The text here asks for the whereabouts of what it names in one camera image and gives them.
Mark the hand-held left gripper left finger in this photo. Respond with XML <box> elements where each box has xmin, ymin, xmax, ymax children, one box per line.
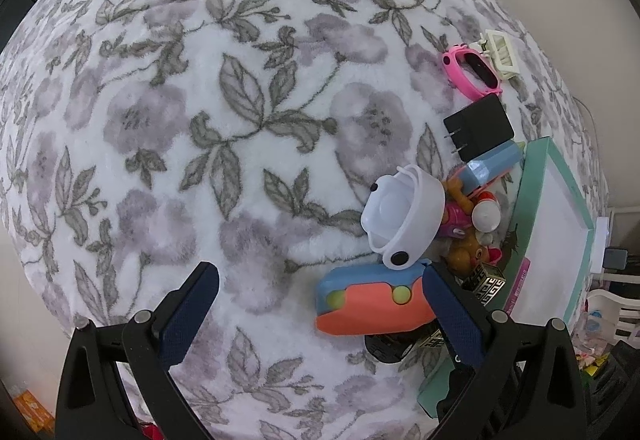
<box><xmin>56</xmin><ymin>261</ymin><xmax>221</xmax><ymax>440</ymax></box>

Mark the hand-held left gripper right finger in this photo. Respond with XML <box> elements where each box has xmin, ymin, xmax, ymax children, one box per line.
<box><xmin>422</xmin><ymin>262</ymin><xmax>586</xmax><ymax>440</ymax></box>

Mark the black round object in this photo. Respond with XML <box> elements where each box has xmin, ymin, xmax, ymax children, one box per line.
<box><xmin>365</xmin><ymin>331</ymin><xmax>416</xmax><ymax>364</ymax></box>

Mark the brown pink toy dog figure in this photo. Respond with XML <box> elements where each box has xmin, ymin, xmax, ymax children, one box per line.
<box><xmin>440</xmin><ymin>175</ymin><xmax>501</xmax><ymax>273</ymax></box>

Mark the red white toy figure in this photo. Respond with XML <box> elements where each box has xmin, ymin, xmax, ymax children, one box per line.
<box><xmin>472</xmin><ymin>192</ymin><xmax>502</xmax><ymax>233</ymax></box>

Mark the white toy cap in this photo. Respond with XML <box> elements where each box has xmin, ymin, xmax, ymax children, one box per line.
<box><xmin>361</xmin><ymin>165</ymin><xmax>447</xmax><ymax>269</ymax></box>

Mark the teal cardboard box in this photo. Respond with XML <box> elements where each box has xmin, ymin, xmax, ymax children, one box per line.
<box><xmin>417</xmin><ymin>137</ymin><xmax>598</xmax><ymax>421</ymax></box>

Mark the metallic patterned cube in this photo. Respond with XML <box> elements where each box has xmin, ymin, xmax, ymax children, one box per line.
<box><xmin>406</xmin><ymin>327</ymin><xmax>447</xmax><ymax>361</ymax></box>
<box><xmin>462</xmin><ymin>262</ymin><xmax>507</xmax><ymax>308</ymax></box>

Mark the purple packet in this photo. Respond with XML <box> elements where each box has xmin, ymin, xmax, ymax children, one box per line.
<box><xmin>502</xmin><ymin>257</ymin><xmax>531</xmax><ymax>315</ymax></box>

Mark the pile of colourful toys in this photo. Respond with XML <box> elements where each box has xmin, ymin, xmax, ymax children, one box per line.
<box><xmin>575</xmin><ymin>335</ymin><xmax>612</xmax><ymax>377</ymax></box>

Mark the blue green orange toy knife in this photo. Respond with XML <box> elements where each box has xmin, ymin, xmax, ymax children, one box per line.
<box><xmin>459</xmin><ymin>140</ymin><xmax>526</xmax><ymax>197</ymax></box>

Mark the white plastic chair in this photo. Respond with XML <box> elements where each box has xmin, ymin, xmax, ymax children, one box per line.
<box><xmin>587</xmin><ymin>287</ymin><xmax>640</xmax><ymax>336</ymax></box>

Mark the white plastic device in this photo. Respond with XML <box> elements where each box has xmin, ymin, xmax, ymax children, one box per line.
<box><xmin>592</xmin><ymin>217</ymin><xmax>612</xmax><ymax>275</ymax></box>

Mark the grey power brick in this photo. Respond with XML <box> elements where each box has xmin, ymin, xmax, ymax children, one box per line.
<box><xmin>605</xmin><ymin>247</ymin><xmax>629</xmax><ymax>271</ymax></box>

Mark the orange carton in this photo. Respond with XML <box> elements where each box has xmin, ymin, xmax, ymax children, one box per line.
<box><xmin>12</xmin><ymin>392</ymin><xmax>53</xmax><ymax>433</ymax></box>

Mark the black power adapter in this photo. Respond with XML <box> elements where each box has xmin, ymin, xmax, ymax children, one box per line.
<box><xmin>444</xmin><ymin>93</ymin><xmax>516</xmax><ymax>162</ymax></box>

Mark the pink wrist watch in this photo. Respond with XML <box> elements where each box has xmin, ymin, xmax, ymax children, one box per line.
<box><xmin>442</xmin><ymin>44</ymin><xmax>503</xmax><ymax>99</ymax></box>

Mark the cream hair claw clip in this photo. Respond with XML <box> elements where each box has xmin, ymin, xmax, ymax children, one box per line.
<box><xmin>477</xmin><ymin>30</ymin><xmax>521</xmax><ymax>80</ymax></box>

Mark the white cable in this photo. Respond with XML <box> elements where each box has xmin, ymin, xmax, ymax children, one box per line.
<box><xmin>575</xmin><ymin>98</ymin><xmax>602</xmax><ymax>157</ymax></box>

